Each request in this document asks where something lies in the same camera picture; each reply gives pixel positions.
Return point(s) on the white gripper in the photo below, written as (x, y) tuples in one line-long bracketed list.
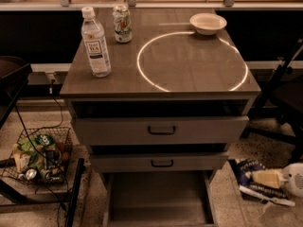
[(293, 179)]

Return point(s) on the blue chip bag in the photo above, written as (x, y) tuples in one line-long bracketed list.
[(243, 169)]

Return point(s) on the top drawer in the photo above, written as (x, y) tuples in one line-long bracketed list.
[(159, 131)]

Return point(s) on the drawer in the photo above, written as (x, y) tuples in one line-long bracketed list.
[(159, 131), (159, 199), (158, 162)]

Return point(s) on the middle drawer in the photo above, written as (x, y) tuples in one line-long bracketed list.
[(158, 162)]

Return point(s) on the grey drawer cabinet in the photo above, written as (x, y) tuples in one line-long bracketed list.
[(166, 70)]

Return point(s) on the bottom drawer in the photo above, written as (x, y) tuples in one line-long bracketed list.
[(159, 199)]

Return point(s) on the black office chair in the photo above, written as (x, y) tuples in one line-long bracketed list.
[(288, 99)]

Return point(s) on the white bowl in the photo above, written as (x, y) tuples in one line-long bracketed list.
[(207, 23)]

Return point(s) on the green white drink can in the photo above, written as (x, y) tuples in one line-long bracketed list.
[(122, 24)]

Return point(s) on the clear tea bottle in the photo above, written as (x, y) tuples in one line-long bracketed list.
[(93, 36)]

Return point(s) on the dark cart left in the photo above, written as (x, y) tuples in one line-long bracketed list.
[(14, 74)]

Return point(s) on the wire basket with snacks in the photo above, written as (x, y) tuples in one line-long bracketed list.
[(40, 156)]

